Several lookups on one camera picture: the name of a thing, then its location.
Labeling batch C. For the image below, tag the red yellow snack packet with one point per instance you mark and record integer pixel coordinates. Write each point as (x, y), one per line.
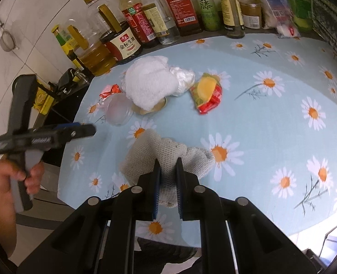
(208, 97)

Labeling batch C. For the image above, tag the beige net cloth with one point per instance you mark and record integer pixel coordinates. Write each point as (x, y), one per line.
(168, 154)

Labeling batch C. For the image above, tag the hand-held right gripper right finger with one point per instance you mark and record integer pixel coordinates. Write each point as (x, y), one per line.
(180, 189)

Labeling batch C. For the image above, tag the green plastic packet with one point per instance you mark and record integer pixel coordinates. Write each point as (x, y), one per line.
(299, 0)

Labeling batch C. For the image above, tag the dark soy sauce jug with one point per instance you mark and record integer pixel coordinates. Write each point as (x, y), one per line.
(125, 47)

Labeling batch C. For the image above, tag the crumpled white plastic bag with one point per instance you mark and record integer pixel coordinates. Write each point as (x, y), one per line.
(183, 78)

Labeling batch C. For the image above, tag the dark patterned cloth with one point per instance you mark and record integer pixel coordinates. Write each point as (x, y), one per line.
(328, 20)

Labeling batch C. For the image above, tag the clear plastic cup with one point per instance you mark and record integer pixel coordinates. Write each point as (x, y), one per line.
(118, 111)

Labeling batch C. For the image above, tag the clear bottle beige label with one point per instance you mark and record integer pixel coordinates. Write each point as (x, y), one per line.
(156, 18)

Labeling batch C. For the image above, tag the black sink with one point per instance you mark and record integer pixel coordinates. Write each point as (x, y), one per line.
(65, 112)

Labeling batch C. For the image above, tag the black faucet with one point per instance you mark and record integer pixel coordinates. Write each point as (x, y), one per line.
(66, 80)

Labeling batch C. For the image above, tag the person's left hand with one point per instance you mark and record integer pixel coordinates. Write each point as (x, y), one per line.
(4, 174)

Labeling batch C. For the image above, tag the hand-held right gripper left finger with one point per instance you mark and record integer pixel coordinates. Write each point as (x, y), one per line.
(156, 189)

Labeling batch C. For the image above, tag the small yellow-cap oil bottle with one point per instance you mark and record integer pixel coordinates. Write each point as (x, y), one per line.
(60, 41)

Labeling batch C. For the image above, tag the clear cooking oil jug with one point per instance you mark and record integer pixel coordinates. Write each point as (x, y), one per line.
(95, 58)

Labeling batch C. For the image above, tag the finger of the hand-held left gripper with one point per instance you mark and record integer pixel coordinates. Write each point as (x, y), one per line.
(80, 132)

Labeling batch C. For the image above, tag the white blue plastic packet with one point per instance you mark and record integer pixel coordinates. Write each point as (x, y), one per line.
(272, 4)

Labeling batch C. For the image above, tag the red label cooking wine bottle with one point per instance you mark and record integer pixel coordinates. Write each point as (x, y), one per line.
(182, 5)

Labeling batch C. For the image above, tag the dark bag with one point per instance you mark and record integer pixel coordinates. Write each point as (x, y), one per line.
(162, 252)

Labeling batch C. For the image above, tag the small white red packet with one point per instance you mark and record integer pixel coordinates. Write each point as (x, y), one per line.
(288, 30)

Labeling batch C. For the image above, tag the white towel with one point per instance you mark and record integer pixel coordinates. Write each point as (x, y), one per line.
(145, 82)

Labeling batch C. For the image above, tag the tall glass bottle beige label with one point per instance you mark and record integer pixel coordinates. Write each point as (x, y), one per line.
(231, 8)

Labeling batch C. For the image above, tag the metal strainer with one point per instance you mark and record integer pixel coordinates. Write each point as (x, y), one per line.
(8, 41)

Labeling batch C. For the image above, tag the green pepper oil bottle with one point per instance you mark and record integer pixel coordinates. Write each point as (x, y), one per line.
(208, 10)

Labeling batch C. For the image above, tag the small wooden dish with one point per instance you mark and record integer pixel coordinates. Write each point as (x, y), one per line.
(157, 107)

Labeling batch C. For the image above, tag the red candy wrapper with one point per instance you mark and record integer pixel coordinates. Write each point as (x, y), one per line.
(111, 90)

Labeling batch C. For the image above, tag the red label dark bottle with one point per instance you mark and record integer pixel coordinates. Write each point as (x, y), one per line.
(138, 20)

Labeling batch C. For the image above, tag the small brown jar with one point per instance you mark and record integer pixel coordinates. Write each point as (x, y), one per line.
(251, 14)

